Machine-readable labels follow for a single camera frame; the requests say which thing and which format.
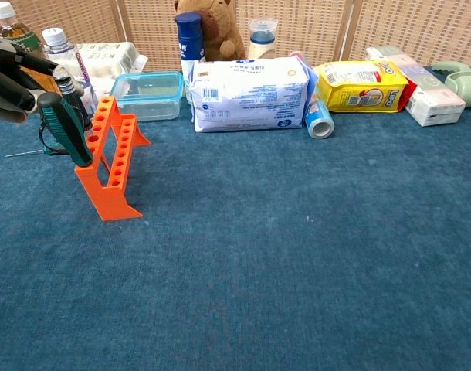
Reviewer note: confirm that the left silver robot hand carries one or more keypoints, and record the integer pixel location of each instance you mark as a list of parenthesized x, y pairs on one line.
[(7, 89)]

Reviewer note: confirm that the black metal precision screwdriver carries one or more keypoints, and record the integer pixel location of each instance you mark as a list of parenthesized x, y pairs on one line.
[(67, 87)]

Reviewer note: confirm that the small green screwdriver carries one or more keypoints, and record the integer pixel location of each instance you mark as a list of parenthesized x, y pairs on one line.
[(27, 153)]

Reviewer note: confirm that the large green black screwdriver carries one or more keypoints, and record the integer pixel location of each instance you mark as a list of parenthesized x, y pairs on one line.
[(65, 123)]

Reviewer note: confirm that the orange plastic tool rack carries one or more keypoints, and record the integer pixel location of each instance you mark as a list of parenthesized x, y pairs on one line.
[(108, 197)]

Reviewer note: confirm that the green tea bottle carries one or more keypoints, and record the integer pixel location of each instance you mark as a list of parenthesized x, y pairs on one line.
[(19, 36)]

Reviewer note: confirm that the clear water bottle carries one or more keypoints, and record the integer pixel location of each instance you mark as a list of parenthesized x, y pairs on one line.
[(65, 54)]

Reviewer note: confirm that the white pink plastic bag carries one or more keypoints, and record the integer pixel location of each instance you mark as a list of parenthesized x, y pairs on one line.
[(102, 87)]

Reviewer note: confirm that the white wrapped paper pack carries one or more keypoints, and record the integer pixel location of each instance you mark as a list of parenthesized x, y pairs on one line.
[(108, 58)]

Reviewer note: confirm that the clear container blue lid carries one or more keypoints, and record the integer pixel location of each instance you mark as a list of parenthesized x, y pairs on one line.
[(150, 96)]

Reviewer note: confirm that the blue white spray can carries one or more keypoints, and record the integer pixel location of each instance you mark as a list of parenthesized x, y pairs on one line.
[(189, 38)]

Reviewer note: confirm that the brown capybara plush toy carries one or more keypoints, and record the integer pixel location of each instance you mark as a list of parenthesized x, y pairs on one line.
[(220, 31)]

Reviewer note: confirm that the white blue wipes pack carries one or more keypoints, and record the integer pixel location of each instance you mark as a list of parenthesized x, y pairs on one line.
[(251, 96)]

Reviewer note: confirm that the cream bottle clear cap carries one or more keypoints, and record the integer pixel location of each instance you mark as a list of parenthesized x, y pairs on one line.
[(262, 46)]

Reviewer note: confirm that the blue table cloth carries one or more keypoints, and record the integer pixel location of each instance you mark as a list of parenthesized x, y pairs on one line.
[(258, 251)]

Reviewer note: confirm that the plastic wrap roll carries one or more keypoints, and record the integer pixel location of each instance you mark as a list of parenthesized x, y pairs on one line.
[(318, 120)]

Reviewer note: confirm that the yellow Lipo snack bag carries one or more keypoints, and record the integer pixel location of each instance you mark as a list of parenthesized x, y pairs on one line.
[(359, 89)]

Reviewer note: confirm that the woven wooden folding screen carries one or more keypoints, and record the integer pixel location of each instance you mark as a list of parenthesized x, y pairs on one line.
[(413, 27)]

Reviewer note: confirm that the pastel tissue box pack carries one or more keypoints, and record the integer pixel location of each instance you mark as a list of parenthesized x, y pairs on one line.
[(432, 100)]

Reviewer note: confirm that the pale green lint roller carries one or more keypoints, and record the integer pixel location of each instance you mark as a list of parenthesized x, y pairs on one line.
[(465, 83)]

